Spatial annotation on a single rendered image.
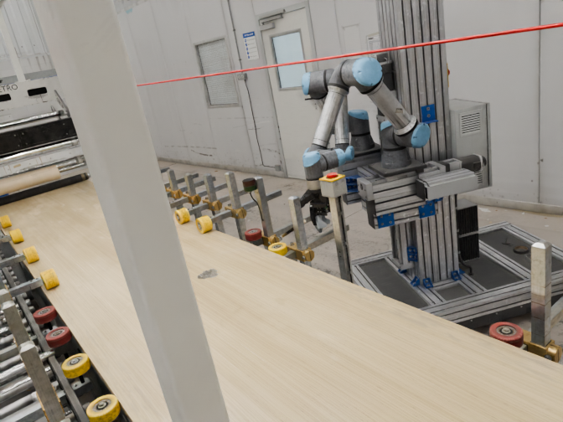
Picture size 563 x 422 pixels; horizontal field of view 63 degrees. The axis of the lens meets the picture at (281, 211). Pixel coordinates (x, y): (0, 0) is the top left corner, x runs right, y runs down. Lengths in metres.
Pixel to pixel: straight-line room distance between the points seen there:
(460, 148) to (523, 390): 1.69
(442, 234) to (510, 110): 1.78
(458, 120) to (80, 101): 2.37
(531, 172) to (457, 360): 3.25
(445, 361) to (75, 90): 1.08
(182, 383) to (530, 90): 3.96
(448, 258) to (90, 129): 2.64
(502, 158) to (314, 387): 3.51
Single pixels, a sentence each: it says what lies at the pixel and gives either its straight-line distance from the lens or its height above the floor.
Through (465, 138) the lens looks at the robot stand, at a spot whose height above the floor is 1.07.
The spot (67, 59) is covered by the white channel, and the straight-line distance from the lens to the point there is 0.40.
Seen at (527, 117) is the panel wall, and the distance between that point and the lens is 4.29.
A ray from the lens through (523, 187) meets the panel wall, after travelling 4.47.
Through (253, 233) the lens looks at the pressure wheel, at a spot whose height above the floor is 0.91.
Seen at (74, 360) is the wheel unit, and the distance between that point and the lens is 1.63.
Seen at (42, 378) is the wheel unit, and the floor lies 1.05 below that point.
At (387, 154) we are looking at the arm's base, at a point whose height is 1.11.
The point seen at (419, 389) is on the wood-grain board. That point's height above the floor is 0.90.
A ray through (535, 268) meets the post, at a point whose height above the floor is 1.06.
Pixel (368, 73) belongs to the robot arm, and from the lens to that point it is 2.02.
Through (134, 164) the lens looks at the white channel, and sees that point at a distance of 0.41.
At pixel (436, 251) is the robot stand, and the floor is 0.43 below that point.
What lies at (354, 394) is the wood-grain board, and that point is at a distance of 1.19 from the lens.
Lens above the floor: 1.70
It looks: 19 degrees down
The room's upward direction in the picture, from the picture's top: 11 degrees counter-clockwise
